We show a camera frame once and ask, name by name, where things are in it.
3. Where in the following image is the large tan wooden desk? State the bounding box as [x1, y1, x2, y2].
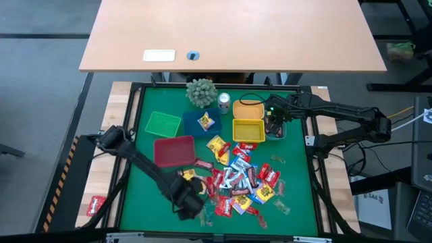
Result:
[78, 0, 388, 74]

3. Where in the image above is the black floor cable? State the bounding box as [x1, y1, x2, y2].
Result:
[344, 140, 412, 176]

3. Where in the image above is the black aluminium table frame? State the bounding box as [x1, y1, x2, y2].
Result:
[101, 80, 360, 243]

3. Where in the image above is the blue plastic bin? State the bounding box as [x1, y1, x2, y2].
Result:
[182, 107, 223, 138]

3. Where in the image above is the orange plastic bin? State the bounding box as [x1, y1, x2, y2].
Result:
[232, 99, 266, 121]

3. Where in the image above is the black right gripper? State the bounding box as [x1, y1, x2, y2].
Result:
[265, 94, 297, 136]

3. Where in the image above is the pink plastic bin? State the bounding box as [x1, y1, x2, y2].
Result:
[153, 135, 197, 169]

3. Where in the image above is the silver frame bracket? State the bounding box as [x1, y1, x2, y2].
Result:
[292, 236, 333, 243]
[105, 232, 144, 243]

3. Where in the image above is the yellow black hazard tape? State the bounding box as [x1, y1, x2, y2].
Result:
[42, 136, 79, 233]

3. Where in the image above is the green plastic basket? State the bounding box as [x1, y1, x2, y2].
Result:
[144, 111, 182, 138]

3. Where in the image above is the black furniture foot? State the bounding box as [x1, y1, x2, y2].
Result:
[0, 142, 26, 159]

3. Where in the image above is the brown PayDay bar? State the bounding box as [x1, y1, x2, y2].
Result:
[229, 188, 250, 198]

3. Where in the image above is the black keyboard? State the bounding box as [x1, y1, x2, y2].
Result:
[406, 190, 432, 242]

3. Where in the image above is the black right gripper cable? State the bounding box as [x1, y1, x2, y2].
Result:
[238, 92, 271, 107]

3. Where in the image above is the silver Diet Coke can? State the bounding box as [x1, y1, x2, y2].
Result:
[217, 92, 232, 115]

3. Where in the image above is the small teal plastic bin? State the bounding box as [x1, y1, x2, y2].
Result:
[264, 114, 288, 141]

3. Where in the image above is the yellow purple candy packet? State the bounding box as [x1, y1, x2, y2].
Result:
[231, 194, 253, 216]

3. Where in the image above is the person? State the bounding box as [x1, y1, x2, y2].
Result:
[386, 20, 432, 61]

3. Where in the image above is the black floor platform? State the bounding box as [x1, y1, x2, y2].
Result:
[33, 134, 102, 234]

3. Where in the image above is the yellow plastic basket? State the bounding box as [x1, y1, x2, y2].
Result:
[232, 118, 267, 144]

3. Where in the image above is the green table mat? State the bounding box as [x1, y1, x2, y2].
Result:
[119, 86, 320, 237]

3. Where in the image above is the artificial green plant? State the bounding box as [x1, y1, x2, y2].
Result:
[185, 78, 219, 109]

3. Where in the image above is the white floor cable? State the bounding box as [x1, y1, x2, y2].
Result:
[391, 111, 427, 132]

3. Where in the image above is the blue white candy bar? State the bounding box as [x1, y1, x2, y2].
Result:
[229, 155, 252, 171]

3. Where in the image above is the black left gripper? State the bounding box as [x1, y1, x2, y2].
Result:
[170, 175, 206, 222]

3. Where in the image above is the black cable conduit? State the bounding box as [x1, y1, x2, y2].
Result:
[312, 168, 358, 236]
[79, 161, 132, 230]

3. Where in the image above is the yellow floor cable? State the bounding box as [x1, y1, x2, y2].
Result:
[386, 105, 415, 119]

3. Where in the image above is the red Skittles packet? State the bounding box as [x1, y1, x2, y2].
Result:
[215, 195, 234, 218]
[86, 195, 107, 217]

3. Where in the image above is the black desk base frame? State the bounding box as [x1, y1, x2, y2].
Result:
[358, 0, 432, 92]

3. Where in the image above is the clear green candy wrapper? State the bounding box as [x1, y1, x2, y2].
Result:
[273, 198, 292, 216]

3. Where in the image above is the dark red candy packet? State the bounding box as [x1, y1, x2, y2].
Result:
[194, 159, 215, 171]

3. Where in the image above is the white rectangular desk plate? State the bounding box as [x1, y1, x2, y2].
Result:
[142, 49, 177, 63]

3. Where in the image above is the clear teal candy wrapper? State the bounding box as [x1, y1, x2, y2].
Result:
[205, 202, 216, 226]

